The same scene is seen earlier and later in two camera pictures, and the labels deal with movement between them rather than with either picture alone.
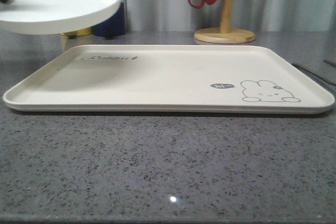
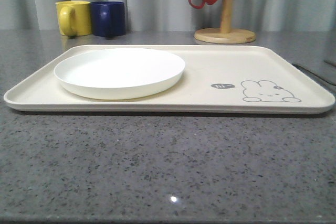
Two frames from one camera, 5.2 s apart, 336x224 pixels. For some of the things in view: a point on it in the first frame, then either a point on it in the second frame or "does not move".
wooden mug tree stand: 226,34 does not move
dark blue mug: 114,25 does not move
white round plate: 57,5 -> 119,74
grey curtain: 263,2 does not move
